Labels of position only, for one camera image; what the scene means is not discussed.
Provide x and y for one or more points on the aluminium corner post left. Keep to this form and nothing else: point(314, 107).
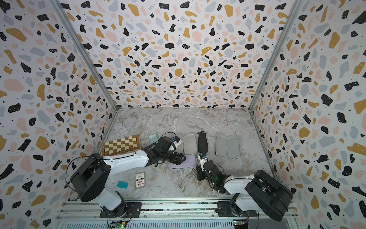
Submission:
point(57, 7)

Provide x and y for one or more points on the teal small block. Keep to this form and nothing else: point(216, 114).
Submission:
point(122, 185)

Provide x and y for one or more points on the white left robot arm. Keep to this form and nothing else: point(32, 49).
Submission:
point(89, 180)

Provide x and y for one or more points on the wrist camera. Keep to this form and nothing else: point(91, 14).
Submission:
point(202, 159)
point(177, 144)

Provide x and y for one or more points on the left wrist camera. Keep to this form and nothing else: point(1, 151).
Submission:
point(177, 144)

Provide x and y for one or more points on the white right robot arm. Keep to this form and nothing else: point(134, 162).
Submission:
point(259, 191)

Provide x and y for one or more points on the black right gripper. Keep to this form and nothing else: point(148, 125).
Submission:
point(199, 172)

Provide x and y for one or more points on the black folded umbrella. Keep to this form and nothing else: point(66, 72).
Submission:
point(202, 142)

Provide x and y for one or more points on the wooden chessboard box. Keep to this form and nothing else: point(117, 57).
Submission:
point(121, 146)

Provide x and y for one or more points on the aluminium corner post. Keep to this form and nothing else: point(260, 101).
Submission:
point(287, 27)
point(57, 7)

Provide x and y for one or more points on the lilac zippered umbrella sleeve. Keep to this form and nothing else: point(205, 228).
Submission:
point(190, 162)

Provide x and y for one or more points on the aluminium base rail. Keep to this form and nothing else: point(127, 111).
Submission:
point(172, 213)

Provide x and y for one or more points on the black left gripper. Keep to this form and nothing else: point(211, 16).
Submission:
point(175, 160)

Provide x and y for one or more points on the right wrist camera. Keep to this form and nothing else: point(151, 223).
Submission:
point(202, 159)

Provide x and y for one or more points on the mint green folded umbrella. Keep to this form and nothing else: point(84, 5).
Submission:
point(154, 138)

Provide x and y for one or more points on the playing card box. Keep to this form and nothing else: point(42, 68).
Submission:
point(140, 181)

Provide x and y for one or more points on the aluminium corner post right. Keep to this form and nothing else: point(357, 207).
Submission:
point(287, 27)

